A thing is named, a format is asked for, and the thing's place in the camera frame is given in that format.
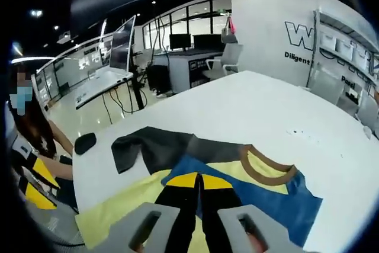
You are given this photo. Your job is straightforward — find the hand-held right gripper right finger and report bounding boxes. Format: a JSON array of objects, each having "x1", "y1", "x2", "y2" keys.
[{"x1": 199, "y1": 173, "x2": 303, "y2": 253}]

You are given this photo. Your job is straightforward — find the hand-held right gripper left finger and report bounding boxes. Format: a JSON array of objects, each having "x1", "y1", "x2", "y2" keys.
[{"x1": 102, "y1": 171, "x2": 200, "y2": 253}]

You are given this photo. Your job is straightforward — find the yellow garment grey blue sleeves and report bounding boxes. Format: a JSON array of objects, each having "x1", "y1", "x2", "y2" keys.
[{"x1": 73, "y1": 126, "x2": 323, "y2": 253}]

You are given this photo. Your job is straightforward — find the grey mesh chair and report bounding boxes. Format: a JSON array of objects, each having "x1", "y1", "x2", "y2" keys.
[{"x1": 28, "y1": 196, "x2": 88, "y2": 249}]

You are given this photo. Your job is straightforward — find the person's own body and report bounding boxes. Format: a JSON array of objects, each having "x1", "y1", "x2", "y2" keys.
[{"x1": 4, "y1": 65, "x2": 60, "y2": 165}]

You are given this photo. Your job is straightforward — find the black oval pad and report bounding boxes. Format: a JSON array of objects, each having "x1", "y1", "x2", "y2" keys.
[{"x1": 73, "y1": 132, "x2": 98, "y2": 156}]

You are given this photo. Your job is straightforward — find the white desk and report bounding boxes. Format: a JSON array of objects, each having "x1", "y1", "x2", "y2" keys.
[{"x1": 75, "y1": 66, "x2": 134, "y2": 110}]

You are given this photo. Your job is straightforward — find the black stand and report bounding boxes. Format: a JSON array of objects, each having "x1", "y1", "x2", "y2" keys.
[{"x1": 130, "y1": 14, "x2": 146, "y2": 111}]

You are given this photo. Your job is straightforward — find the black computer tower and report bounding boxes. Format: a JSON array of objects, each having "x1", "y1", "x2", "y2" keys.
[{"x1": 146, "y1": 65, "x2": 170, "y2": 95}]

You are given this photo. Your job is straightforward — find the grey desk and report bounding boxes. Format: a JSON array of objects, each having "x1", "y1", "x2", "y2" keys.
[{"x1": 152, "y1": 48, "x2": 227, "y2": 89}]

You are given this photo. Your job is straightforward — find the white-framed tilted display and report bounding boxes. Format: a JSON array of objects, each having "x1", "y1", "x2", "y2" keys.
[{"x1": 108, "y1": 15, "x2": 136, "y2": 72}]

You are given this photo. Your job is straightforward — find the white office chair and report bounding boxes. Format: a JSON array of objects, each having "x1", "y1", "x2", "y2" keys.
[{"x1": 203, "y1": 42, "x2": 244, "y2": 81}]

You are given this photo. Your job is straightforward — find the black monitor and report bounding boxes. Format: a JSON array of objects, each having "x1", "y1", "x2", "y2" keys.
[
  {"x1": 192, "y1": 33, "x2": 223, "y2": 50},
  {"x1": 168, "y1": 33, "x2": 192, "y2": 52}
]

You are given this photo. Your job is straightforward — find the pink hanging bag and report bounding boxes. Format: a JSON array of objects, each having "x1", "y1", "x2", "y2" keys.
[{"x1": 221, "y1": 15, "x2": 238, "y2": 37}]

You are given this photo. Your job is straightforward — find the metal shelving rack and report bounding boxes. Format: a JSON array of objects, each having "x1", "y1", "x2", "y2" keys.
[{"x1": 306, "y1": 8, "x2": 379, "y2": 138}]

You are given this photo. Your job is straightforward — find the row of white storage bins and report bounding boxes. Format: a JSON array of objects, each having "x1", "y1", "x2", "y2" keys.
[{"x1": 320, "y1": 38, "x2": 375, "y2": 72}]

